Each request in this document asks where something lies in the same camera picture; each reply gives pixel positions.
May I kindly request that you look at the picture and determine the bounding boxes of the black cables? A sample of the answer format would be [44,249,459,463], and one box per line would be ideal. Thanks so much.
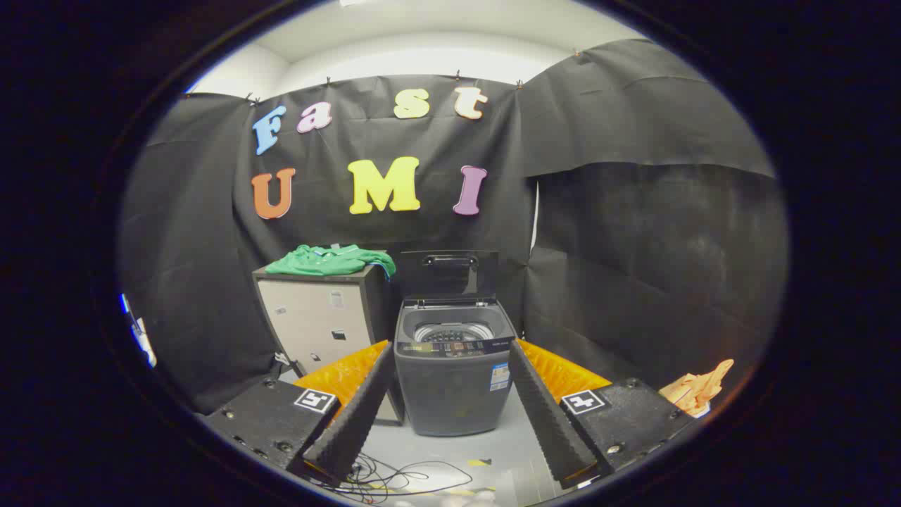
[310,451,474,505]

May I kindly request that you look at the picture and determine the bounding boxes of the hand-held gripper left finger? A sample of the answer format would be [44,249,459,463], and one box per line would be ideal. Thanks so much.
[201,340,396,487]

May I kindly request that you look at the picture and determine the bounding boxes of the orange cloth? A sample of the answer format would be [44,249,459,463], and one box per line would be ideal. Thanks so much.
[659,359,735,418]

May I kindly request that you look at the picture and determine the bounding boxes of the black backdrop cloth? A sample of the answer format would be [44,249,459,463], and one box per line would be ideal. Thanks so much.
[118,39,789,416]

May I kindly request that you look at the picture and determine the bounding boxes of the grey cabinet with dark top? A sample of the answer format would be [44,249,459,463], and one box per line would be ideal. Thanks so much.
[252,250,405,427]

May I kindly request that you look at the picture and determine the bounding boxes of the grey washing machine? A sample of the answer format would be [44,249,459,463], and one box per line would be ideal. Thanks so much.
[393,296,520,437]

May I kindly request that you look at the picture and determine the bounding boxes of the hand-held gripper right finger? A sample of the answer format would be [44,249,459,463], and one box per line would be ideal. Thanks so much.
[508,338,698,492]

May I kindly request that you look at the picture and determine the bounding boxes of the green polo shirt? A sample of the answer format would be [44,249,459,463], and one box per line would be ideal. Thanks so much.
[265,244,397,278]

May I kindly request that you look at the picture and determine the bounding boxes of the white and blue object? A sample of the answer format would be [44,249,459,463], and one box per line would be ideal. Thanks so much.
[120,292,157,368]

